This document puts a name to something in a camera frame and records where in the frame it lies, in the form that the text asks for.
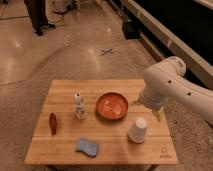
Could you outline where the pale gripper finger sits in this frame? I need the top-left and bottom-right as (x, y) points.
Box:
(152, 110), (161, 122)
(130, 100), (140, 106)

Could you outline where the clear plastic bottle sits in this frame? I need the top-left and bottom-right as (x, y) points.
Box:
(74, 93), (86, 120)

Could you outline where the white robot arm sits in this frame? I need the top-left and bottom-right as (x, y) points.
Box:
(138, 56), (213, 126)

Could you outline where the orange bowl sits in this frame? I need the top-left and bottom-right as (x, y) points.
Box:
(96, 92), (128, 120)

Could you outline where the white paper cup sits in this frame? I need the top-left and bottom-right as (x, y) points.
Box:
(128, 117), (148, 143)

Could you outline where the blue sponge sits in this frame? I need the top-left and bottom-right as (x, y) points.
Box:
(76, 138), (99, 157)

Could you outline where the black box on floor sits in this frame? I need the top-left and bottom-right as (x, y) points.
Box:
(122, 22), (140, 40)

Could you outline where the dark red chili pepper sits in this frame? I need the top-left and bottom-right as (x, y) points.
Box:
(49, 113), (57, 135)

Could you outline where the white machine base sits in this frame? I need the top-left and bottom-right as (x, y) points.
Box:
(51, 0), (78, 14)

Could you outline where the person in dark trousers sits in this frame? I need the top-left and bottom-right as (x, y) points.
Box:
(24, 0), (55, 36)

